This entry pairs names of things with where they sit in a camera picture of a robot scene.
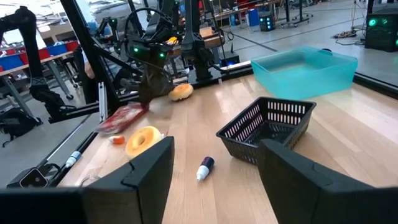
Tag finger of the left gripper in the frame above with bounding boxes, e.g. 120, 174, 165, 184
137, 71, 159, 109
155, 70, 175, 97

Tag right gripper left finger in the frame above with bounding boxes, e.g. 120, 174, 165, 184
82, 136, 175, 224

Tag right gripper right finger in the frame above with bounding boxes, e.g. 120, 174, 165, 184
257, 138, 398, 224

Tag browned toy bread bun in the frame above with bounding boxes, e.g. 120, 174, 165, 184
168, 83, 195, 102

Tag red flat plastic package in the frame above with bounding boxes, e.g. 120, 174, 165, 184
95, 101, 150, 135

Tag clear plastic container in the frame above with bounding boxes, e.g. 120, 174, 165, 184
78, 174, 101, 188

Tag cardboard box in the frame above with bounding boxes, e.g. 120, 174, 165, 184
198, 26, 215, 39

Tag person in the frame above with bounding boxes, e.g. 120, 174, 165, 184
81, 21, 125, 82

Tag black router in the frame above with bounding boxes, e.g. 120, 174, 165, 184
219, 43, 241, 68

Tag dark bottle with white cap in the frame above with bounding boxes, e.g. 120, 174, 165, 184
195, 156, 216, 183

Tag white marker cap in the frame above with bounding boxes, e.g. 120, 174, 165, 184
64, 151, 83, 169

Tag red storage bin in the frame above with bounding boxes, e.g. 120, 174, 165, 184
19, 47, 51, 65
65, 40, 80, 52

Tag black slotted plastic basket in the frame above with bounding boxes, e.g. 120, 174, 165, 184
215, 96, 318, 166

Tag blue storage bin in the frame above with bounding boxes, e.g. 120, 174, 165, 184
46, 43, 68, 57
0, 54, 24, 71

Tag wooden-top workbench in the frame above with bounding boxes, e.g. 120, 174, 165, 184
0, 50, 76, 119

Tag blue floor container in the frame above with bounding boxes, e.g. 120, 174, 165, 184
247, 8, 261, 27

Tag teal translucent plastic bin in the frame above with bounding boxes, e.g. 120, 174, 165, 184
250, 46, 359, 101

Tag black computer teal lights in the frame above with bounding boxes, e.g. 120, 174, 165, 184
259, 11, 276, 32

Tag black backpack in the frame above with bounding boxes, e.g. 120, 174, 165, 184
0, 108, 44, 147

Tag black computer green lights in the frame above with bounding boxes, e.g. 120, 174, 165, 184
364, 11, 398, 53

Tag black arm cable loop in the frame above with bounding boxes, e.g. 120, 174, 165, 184
123, 7, 174, 43

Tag silver aluminium bracket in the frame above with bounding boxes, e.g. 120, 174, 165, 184
98, 82, 109, 123

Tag black aluminium rig frame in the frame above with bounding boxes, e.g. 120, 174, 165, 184
46, 0, 253, 125

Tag black table-level camera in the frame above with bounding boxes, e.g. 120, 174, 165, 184
6, 167, 50, 189

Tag floor cable bundle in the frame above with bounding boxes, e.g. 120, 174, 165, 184
333, 28, 358, 39

